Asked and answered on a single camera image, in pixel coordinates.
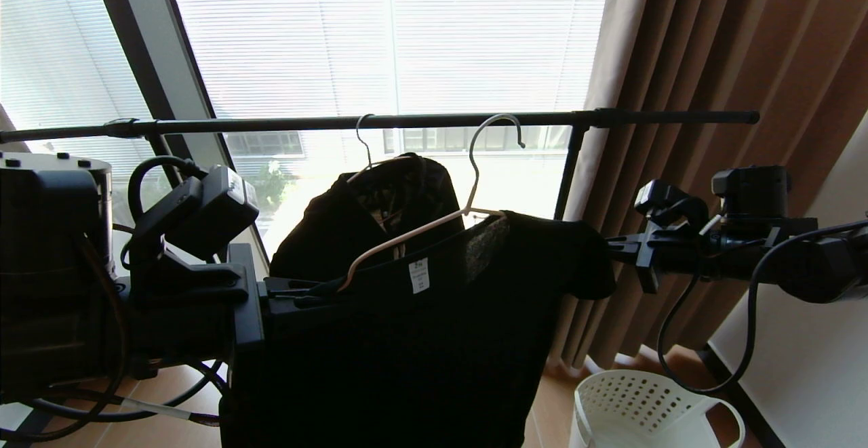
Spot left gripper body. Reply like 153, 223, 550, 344
127, 242, 267, 369

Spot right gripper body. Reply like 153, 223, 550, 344
636, 220, 728, 296

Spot black shorts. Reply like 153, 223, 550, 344
269, 153, 467, 285

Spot black garment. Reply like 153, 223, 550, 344
218, 209, 618, 448

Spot pink clothes hanger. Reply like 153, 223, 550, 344
346, 113, 416, 184
336, 113, 527, 293

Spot white laundry basket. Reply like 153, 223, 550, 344
568, 369, 746, 448

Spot black clothes rack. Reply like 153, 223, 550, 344
0, 108, 760, 222

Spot brown curtain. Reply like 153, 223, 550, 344
0, 104, 31, 145
546, 0, 868, 378

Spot window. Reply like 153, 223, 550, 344
0, 0, 619, 262

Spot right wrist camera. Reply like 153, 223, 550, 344
633, 178, 711, 233

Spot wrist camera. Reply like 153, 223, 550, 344
126, 155, 261, 294
633, 178, 711, 233

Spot black cable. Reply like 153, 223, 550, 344
0, 357, 231, 443
656, 220, 868, 396

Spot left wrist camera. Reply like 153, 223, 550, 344
126, 155, 261, 294

